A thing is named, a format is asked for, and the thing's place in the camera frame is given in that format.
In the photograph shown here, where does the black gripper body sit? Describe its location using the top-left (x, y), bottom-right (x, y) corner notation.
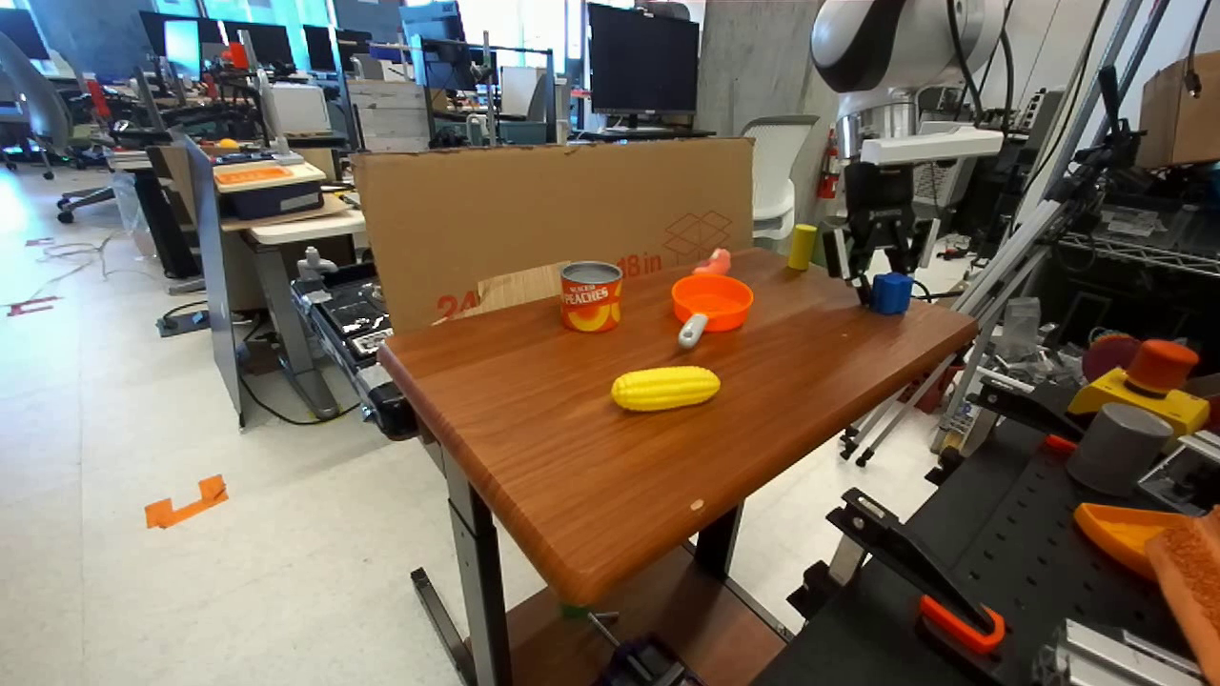
top-left (843, 161), bottom-right (923, 246)

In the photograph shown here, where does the blue cup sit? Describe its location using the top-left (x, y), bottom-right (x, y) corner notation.
top-left (866, 269), bottom-right (920, 319)

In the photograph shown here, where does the grey cylinder block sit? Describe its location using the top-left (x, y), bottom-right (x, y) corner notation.
top-left (1064, 401), bottom-right (1179, 500)

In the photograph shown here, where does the green-yellow cup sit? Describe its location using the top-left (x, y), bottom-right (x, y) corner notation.
top-left (784, 221), bottom-right (820, 274)

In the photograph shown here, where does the metal tripod stand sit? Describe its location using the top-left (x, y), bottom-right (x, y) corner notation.
top-left (834, 0), bottom-right (1157, 471)

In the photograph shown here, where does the grey plastic fixture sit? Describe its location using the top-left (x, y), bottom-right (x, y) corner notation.
top-left (993, 295), bottom-right (1059, 375)

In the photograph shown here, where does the orange toy bowl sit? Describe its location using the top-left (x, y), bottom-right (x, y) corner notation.
top-left (667, 245), bottom-right (760, 339)

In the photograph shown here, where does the dark red ball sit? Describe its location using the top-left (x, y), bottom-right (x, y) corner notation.
top-left (1079, 329), bottom-right (1145, 383)

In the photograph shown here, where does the yellow toy corn cob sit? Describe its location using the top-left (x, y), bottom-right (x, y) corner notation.
top-left (606, 363), bottom-right (723, 416)

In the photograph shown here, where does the black computer monitor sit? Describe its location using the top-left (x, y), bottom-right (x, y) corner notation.
top-left (585, 0), bottom-right (702, 129)

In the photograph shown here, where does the orange labelled tin can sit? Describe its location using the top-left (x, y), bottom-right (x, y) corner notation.
top-left (558, 258), bottom-right (629, 339)

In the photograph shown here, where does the brown cardboard box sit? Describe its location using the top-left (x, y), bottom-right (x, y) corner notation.
top-left (1135, 48), bottom-right (1220, 170)

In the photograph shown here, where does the black perforated board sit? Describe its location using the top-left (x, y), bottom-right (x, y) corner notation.
top-left (755, 416), bottom-right (1220, 686)

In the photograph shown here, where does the brown cardboard panel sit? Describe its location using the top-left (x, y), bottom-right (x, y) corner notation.
top-left (356, 136), bottom-right (760, 339)

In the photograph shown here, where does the white side desk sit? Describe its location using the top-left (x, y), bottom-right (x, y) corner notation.
top-left (216, 189), bottom-right (375, 428)

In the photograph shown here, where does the black device with orange top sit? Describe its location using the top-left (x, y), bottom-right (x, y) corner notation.
top-left (211, 155), bottom-right (331, 221)

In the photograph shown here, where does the grey swivel chair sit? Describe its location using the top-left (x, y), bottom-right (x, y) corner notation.
top-left (0, 29), bottom-right (118, 227)

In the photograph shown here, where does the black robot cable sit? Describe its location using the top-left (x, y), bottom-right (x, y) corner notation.
top-left (947, 0), bottom-right (1028, 129)

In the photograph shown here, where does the white utensil handle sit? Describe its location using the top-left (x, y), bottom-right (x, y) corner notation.
top-left (675, 310), bottom-right (713, 353)

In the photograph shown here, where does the black clamp with orange handle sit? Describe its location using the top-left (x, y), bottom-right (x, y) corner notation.
top-left (824, 489), bottom-right (1009, 664)

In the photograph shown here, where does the black table leg frame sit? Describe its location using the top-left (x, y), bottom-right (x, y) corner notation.
top-left (409, 436), bottom-right (747, 686)

